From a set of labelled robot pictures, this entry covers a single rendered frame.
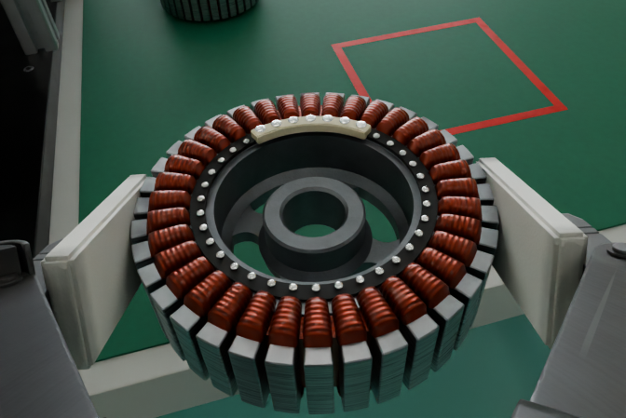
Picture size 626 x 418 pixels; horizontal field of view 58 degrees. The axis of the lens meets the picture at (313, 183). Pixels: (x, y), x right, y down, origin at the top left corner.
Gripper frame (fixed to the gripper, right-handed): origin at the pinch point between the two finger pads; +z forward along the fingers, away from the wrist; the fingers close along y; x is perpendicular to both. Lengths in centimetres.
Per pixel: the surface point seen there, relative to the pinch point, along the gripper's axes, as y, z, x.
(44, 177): -20.2, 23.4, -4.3
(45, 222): -19.2, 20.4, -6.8
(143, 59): -16.4, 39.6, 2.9
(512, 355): 37, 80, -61
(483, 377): 30, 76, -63
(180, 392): -8.8, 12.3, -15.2
